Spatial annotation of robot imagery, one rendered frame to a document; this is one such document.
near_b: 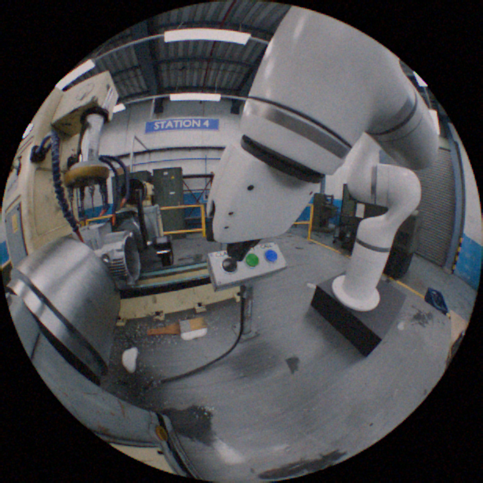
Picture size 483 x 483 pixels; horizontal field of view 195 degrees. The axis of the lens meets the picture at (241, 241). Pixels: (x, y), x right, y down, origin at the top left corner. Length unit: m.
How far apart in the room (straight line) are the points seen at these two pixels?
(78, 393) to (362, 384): 0.54
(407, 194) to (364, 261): 0.22
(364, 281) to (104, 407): 0.60
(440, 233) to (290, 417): 6.44
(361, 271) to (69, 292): 0.63
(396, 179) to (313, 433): 0.60
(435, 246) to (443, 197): 1.65
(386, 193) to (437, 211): 6.11
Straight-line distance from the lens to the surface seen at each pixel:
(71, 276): 0.27
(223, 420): 0.40
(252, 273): 0.28
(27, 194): 0.62
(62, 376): 0.19
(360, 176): 0.44
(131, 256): 0.64
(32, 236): 0.61
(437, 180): 6.69
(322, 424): 0.43
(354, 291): 0.52
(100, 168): 0.53
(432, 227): 6.51
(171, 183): 3.61
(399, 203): 0.44
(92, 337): 0.26
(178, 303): 0.55
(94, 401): 0.23
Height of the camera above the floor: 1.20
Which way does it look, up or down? 19 degrees down
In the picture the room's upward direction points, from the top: straight up
